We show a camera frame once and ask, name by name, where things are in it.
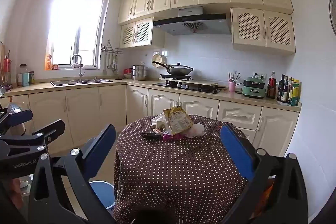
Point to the metal container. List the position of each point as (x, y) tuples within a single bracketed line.
[(18, 129)]

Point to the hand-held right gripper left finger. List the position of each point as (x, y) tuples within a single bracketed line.
[(103, 142)]

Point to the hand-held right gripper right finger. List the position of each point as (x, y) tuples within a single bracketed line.
[(235, 148)]

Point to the stainless steel sink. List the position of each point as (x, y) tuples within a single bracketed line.
[(78, 82)]

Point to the stainless steamer pot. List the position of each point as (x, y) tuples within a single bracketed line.
[(139, 73)]

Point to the red kitchen tool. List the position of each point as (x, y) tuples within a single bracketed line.
[(7, 69)]

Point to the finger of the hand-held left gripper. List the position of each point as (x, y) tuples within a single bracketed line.
[(18, 119), (52, 128)]

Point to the green electric cooker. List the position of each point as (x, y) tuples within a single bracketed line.
[(253, 88)]

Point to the wall power sockets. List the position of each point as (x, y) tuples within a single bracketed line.
[(259, 75)]

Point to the small cream lattice cabinet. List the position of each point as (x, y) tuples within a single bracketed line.
[(141, 32)]

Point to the blue trash bin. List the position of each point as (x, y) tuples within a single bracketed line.
[(103, 195)]

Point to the wall clock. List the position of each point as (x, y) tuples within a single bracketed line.
[(333, 14)]

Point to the cream lower kitchen cabinets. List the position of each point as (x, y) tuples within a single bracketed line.
[(84, 108)]

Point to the wall utensil rack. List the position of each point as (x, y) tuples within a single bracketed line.
[(113, 50)]

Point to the orange bottle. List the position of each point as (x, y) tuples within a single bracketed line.
[(48, 62)]

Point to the white paper tissue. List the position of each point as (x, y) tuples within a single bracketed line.
[(158, 120)]

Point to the black snack wrapper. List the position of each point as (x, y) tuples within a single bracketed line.
[(150, 135)]

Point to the brown polka-dot tablecloth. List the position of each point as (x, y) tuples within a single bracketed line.
[(178, 166)]

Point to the teal box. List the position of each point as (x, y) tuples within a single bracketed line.
[(25, 79)]

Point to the pink wrapper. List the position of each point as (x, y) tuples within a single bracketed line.
[(169, 137)]

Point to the row of condiment bottles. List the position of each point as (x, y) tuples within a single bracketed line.
[(284, 90)]

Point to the pink utensil cup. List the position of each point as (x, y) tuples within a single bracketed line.
[(231, 87)]

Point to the crumpled white plastic bag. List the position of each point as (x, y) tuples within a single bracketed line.
[(195, 131)]

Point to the wok with lid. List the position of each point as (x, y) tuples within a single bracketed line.
[(179, 70)]

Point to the bundle of chopsticks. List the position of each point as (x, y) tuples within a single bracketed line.
[(232, 77)]

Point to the small red white wrapper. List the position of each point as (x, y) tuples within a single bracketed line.
[(157, 130)]

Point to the cream round colander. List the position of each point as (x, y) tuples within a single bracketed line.
[(157, 58)]

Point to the person's left hand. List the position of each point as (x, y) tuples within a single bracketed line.
[(16, 192)]

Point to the red bowl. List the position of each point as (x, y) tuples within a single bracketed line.
[(127, 72)]

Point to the hanging spatula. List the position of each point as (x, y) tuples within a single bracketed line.
[(104, 71)]

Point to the clear jar with dark lid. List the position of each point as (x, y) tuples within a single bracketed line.
[(21, 77)]

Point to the kitchen window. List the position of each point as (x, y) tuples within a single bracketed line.
[(76, 27)]

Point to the wide cream lattice cabinet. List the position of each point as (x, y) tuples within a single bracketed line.
[(262, 29)]

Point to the metal faucet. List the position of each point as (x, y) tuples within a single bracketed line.
[(80, 69)]

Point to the range hood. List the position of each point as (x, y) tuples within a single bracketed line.
[(191, 26)]

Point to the black gas hob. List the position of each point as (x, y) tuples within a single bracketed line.
[(189, 88)]

